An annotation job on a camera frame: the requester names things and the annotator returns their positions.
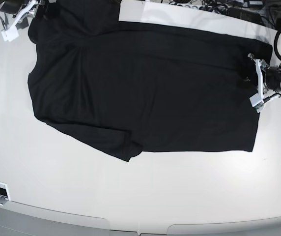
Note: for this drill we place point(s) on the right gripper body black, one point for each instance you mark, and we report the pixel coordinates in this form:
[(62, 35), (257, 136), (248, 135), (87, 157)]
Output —
[(30, 14)]

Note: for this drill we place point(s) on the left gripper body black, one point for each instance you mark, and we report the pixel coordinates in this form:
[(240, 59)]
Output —
[(273, 78)]

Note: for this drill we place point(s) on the black t-shirt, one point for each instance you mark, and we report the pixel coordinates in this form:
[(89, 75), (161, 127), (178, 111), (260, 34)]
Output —
[(126, 87)]

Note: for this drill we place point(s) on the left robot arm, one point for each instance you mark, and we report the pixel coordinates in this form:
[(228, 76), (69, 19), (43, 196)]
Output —
[(268, 78)]

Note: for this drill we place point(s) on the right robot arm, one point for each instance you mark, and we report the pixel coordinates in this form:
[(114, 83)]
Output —
[(20, 9)]

